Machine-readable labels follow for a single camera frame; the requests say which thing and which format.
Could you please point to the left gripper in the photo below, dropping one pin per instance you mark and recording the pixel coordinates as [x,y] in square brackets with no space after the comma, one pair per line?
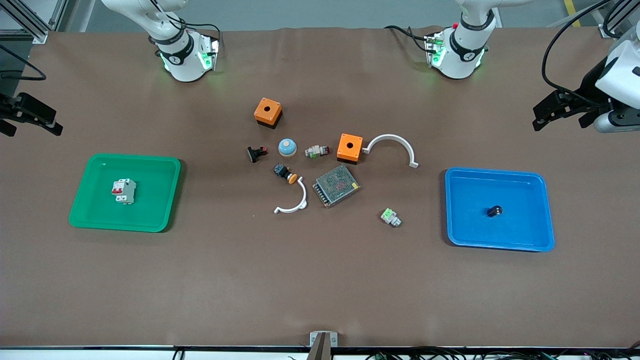
[593,86]

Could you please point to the blue plastic tray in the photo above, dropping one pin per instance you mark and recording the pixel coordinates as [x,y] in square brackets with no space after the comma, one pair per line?
[475,225]

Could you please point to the small black cylindrical capacitor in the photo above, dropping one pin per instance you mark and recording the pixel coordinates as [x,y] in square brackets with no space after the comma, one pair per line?
[495,211]

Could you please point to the large white curved bracket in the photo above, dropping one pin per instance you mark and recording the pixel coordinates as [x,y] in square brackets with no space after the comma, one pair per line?
[395,137]

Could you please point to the green white contact block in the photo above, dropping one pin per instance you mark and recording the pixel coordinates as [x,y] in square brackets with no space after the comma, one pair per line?
[389,216]

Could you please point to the white green red indicator switch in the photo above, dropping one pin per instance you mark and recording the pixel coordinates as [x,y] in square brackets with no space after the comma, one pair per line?
[315,151]

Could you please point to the aluminium frame profile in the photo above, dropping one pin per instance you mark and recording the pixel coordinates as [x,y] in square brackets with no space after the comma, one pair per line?
[580,12]
[30,22]

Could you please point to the grey metal camera mount bracket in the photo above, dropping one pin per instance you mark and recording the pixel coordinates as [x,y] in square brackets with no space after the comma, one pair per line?
[332,339]

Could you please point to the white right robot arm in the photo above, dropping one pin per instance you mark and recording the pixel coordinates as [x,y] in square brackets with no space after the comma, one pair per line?
[180,62]

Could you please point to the green plastic tray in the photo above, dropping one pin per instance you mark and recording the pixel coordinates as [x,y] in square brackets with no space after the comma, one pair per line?
[100,210]

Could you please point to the metal mesh power supply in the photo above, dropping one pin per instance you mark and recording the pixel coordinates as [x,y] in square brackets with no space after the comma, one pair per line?
[336,185]

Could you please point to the brown table mat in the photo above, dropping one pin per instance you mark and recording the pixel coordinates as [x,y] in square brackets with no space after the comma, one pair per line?
[320,280]

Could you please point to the orange button box black base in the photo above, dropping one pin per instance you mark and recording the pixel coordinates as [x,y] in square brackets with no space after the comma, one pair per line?
[345,150]
[261,114]

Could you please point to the small white curved bracket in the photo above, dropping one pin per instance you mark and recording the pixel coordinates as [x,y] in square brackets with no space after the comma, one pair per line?
[303,195]

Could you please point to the white circuit breaker red switch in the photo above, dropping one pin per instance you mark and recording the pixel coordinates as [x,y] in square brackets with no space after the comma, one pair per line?
[127,192]

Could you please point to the blue dome buzzer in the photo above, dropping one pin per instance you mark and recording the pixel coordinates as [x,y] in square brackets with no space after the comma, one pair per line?
[287,148]

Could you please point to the black red push switch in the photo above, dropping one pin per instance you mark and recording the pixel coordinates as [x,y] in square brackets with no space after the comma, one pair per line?
[255,154]

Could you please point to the black push button orange cap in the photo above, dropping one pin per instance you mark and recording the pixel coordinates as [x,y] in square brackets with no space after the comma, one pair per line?
[282,171]

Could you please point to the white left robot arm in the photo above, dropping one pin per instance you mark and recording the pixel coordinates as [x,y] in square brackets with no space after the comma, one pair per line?
[465,57]

